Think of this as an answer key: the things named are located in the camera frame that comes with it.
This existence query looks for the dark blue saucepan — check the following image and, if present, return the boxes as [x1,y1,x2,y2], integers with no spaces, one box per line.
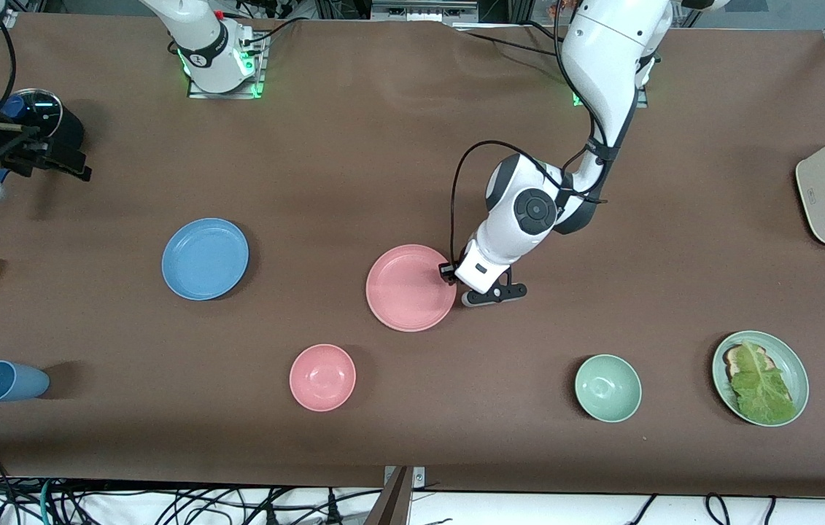
[0,104,85,216]

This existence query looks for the glass lid with blue knob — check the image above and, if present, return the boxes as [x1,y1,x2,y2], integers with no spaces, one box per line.
[0,87,63,149]

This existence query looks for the metal edge bracket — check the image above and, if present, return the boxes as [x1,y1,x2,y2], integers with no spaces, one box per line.
[383,465,426,489]

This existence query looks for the dark camera stand post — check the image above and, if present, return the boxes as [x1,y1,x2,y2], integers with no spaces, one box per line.
[365,467,413,525]

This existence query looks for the blue plastic cup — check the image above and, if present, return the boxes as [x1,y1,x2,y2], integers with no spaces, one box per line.
[0,360,50,403]

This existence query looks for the pink plate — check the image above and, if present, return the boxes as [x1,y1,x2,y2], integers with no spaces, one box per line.
[365,244,457,333]

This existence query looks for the grey metal box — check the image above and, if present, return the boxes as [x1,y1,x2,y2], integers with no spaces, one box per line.
[371,0,480,23]

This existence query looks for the green lettuce leaf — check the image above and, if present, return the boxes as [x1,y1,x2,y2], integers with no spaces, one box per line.
[729,341,796,425]

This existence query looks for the brown table cover cloth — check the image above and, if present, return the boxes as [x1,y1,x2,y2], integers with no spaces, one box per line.
[0,13,825,498]

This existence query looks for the pink bowl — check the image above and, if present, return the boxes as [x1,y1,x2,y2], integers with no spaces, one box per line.
[289,343,357,413]

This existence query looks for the mint green plate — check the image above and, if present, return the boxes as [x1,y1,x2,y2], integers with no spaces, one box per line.
[711,330,810,427]

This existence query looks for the blue plate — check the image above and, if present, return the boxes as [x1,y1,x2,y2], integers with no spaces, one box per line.
[161,217,249,301]

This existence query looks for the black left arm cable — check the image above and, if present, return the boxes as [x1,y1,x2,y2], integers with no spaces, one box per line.
[449,44,613,267]

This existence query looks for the mint green bowl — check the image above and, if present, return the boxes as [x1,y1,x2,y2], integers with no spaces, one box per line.
[574,354,643,424]

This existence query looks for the toasted bread slice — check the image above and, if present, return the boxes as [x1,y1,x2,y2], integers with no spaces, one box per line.
[723,345,774,380]

